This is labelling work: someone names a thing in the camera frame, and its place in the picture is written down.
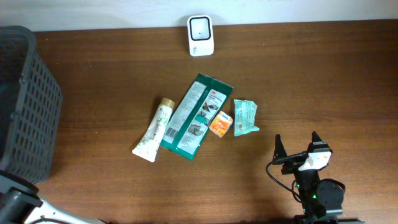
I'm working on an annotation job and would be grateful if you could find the orange tissue pack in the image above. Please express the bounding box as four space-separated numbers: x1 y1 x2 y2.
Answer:
210 111 233 138

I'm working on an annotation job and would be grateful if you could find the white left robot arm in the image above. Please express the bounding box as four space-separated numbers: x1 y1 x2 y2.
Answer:
1 170 106 224

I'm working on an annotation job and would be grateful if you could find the white barcode scanner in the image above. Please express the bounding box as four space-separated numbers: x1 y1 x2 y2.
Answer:
187 15 215 57

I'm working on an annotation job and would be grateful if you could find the light green wipes packet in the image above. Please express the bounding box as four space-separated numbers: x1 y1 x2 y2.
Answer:
234 99 259 136

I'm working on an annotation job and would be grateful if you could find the dark grey plastic basket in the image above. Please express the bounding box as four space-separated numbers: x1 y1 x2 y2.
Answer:
1 26 63 184

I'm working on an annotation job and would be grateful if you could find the green 3M gloves package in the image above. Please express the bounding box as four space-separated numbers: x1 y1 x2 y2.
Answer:
160 73 233 160

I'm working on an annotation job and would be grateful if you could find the white bamboo print tube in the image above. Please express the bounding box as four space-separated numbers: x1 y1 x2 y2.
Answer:
132 98 175 162

